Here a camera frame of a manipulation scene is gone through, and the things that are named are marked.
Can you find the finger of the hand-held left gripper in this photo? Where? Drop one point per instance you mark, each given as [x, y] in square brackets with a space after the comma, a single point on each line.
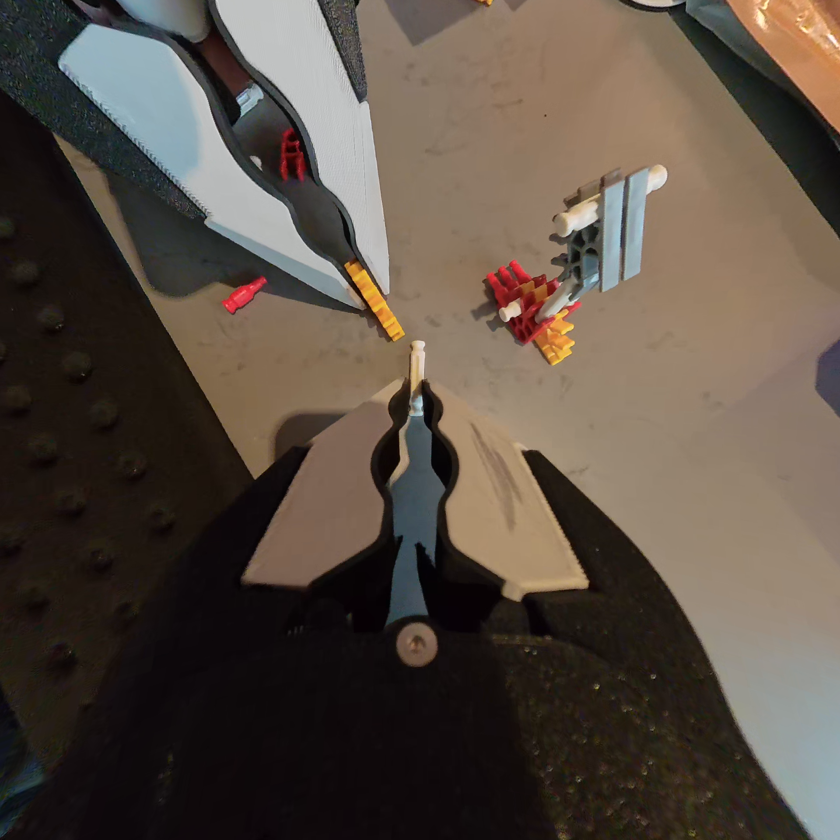
[164, 124]
[308, 85]

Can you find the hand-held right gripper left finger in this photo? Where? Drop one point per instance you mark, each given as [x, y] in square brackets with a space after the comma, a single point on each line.
[321, 512]

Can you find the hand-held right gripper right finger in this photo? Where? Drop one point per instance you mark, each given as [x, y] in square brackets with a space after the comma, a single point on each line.
[505, 518]

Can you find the short red toy rod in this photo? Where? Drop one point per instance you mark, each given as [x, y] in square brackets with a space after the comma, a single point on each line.
[244, 295]

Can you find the small red toy assembly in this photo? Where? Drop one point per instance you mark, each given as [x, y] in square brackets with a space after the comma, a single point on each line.
[525, 308]

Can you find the yellow fan connector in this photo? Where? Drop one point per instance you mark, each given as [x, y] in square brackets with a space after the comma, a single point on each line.
[374, 302]

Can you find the red fan connector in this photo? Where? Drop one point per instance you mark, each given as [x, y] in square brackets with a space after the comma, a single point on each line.
[292, 154]

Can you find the shiny plastic bag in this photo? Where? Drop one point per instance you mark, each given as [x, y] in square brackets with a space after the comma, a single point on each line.
[787, 39]

